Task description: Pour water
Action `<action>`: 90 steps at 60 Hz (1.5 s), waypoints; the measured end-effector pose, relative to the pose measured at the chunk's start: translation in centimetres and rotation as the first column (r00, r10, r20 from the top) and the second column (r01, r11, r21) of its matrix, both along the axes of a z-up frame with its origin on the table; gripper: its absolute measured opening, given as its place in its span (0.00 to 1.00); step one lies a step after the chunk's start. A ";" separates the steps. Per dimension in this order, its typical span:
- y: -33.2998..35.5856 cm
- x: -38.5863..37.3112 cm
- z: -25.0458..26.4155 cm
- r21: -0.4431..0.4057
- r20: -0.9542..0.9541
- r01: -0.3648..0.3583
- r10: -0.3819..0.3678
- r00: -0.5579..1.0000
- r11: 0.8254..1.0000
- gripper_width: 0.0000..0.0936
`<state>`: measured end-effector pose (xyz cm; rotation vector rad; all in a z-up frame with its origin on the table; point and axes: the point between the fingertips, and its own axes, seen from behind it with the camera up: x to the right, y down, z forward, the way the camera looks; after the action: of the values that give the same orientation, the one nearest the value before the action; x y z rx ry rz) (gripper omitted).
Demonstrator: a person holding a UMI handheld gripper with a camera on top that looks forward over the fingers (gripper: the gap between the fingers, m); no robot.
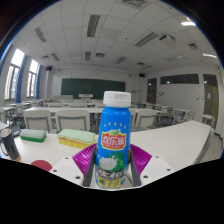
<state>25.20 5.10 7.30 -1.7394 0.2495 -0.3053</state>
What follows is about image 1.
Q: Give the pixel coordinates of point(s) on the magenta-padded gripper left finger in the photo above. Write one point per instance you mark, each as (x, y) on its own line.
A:
(68, 170)

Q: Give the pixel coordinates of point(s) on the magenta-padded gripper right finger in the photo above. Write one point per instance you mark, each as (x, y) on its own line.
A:
(156, 168)

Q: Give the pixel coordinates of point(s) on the blue white-capped drink bottle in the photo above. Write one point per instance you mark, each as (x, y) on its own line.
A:
(112, 140)

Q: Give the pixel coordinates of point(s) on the flat round red coaster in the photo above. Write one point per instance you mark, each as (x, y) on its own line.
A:
(41, 165)

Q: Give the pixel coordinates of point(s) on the yellow sponge with green top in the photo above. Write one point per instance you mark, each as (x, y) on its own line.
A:
(75, 138)

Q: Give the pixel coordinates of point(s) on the group of white classroom chairs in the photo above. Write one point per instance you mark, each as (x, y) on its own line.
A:
(71, 120)

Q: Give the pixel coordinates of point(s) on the round cork coaster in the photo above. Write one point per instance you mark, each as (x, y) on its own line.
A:
(18, 159)

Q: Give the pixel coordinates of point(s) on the dark blue mug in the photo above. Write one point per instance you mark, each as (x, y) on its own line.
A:
(9, 145)

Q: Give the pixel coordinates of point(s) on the dark flat notebook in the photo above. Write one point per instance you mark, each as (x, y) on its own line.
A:
(15, 130)

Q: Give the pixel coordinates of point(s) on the dark door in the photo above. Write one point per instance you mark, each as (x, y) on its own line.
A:
(151, 90)

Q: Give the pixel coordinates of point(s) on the wooden door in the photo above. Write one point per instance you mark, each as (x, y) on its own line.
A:
(210, 98)

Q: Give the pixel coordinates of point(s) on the group of blue curtains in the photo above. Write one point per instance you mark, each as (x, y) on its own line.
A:
(20, 80)

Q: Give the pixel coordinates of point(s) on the group of tall windows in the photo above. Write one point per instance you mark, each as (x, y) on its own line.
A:
(12, 76)

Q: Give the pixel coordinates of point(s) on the group of ceiling lights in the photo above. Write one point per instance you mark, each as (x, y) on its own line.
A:
(92, 25)

